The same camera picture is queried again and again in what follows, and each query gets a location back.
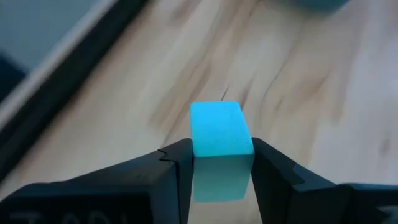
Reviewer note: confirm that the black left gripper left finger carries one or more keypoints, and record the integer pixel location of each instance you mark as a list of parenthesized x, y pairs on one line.
[(109, 193)]

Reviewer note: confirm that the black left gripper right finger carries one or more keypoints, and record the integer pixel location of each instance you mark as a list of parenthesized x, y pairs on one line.
[(311, 202)]

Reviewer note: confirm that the teal rectangular block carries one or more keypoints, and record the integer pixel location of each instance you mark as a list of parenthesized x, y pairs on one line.
[(220, 133)]

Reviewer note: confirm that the teal plastic bin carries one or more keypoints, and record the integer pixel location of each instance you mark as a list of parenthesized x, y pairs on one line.
[(317, 3)]

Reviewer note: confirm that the black table frame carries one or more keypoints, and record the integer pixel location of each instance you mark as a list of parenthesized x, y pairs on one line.
[(62, 84)]

